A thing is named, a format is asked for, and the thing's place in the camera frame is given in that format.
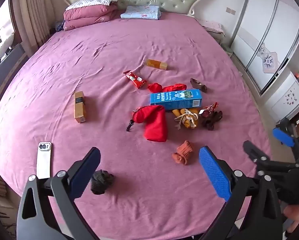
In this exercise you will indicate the dark window bench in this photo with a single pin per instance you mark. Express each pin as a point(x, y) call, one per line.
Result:
point(7, 67)

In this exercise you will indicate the red foil wrapper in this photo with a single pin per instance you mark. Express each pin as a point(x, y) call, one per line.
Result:
point(210, 108)

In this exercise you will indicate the beige curtain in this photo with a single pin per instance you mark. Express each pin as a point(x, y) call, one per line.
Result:
point(37, 12)

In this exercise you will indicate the blue printed carton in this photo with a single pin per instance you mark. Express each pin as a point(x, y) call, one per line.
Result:
point(175, 100)

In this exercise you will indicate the white smartphone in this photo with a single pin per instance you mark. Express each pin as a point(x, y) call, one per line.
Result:
point(44, 162)

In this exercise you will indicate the red crumpled sock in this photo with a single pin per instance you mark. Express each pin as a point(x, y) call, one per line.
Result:
point(155, 87)

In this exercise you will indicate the white patterned pillow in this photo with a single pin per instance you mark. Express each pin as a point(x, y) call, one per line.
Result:
point(94, 2)

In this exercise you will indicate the pink folded quilt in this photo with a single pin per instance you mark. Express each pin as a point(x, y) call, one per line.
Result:
point(89, 17)

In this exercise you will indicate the red snack wrapper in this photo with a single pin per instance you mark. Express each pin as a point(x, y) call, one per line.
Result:
point(135, 79)

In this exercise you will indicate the white sliding door wardrobe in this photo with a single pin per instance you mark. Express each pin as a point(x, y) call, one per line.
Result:
point(264, 30)

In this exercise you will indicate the black balled sock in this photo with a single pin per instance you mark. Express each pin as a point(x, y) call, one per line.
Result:
point(102, 182)

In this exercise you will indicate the orange sock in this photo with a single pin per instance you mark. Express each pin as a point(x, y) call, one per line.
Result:
point(183, 153)

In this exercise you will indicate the small amber box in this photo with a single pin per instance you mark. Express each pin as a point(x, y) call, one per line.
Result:
point(155, 65)

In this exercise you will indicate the brown sock with white print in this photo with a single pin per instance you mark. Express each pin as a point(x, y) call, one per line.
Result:
point(216, 117)

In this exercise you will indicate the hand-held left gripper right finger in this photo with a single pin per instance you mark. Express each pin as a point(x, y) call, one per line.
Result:
point(214, 172)

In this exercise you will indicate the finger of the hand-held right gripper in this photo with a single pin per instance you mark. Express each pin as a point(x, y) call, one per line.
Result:
point(254, 152)
point(283, 136)

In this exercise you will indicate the brown candy wrapper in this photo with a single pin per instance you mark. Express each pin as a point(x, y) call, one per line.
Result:
point(199, 85)

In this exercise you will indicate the person's right hand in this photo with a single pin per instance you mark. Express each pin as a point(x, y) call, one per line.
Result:
point(294, 213)

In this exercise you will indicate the light blue folded blanket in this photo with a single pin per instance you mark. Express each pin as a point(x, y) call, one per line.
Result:
point(140, 12)

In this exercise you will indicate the maroon sock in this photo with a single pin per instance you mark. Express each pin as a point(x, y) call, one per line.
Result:
point(206, 123)

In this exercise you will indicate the white cabinet with stickers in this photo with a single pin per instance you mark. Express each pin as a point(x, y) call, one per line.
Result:
point(287, 95)

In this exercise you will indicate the tall brown box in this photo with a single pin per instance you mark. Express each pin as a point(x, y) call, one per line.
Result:
point(80, 107)

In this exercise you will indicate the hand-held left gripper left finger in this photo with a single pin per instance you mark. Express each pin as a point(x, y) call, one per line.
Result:
point(85, 170)

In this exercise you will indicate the pink cloth on nightstand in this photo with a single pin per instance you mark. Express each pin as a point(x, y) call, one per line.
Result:
point(212, 26)

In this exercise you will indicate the red flat sock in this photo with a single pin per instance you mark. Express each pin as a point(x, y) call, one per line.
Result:
point(175, 87)

